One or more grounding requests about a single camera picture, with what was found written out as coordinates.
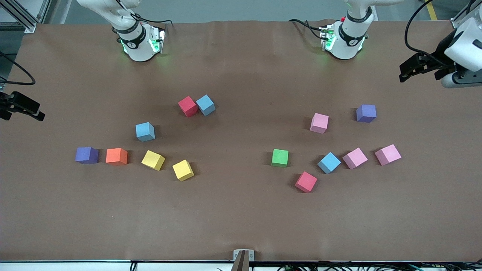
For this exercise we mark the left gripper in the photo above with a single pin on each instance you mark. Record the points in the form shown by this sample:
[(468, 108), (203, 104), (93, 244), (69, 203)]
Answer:
[(440, 57)]

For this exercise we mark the pink foam cube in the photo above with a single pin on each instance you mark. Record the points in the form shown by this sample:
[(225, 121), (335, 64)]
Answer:
[(354, 157), (319, 122), (388, 154)]

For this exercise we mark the yellow foam cube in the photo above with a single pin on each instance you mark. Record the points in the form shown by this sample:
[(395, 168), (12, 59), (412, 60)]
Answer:
[(183, 169), (152, 159)]

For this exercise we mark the red foam cube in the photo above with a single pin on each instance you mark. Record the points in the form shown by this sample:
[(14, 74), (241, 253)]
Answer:
[(305, 181), (187, 106)]

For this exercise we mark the green foam cube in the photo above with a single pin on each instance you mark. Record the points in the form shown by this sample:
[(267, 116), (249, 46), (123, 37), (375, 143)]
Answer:
[(280, 157)]

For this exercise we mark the blue foam cube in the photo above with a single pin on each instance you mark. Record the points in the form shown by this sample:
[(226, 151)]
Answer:
[(145, 131), (329, 162), (205, 104)]

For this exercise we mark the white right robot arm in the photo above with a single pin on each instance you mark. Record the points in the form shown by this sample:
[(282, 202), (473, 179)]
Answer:
[(139, 49)]

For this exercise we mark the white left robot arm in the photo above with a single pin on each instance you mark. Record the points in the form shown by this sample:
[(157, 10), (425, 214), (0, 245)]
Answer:
[(344, 47)]

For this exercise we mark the yellow floor tape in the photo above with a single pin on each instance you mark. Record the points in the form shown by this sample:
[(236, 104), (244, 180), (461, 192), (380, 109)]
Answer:
[(432, 10)]

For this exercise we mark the purple foam cube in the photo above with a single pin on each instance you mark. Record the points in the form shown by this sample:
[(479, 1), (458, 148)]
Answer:
[(86, 154), (366, 113)]

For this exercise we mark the orange foam cube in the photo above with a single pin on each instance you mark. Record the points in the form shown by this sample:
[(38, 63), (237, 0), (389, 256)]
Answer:
[(116, 156)]

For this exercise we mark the brown table mat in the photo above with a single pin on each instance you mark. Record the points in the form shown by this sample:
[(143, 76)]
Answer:
[(241, 218)]

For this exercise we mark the aluminium frame post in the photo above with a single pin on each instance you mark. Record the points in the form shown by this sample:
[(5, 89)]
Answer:
[(456, 23), (29, 28)]

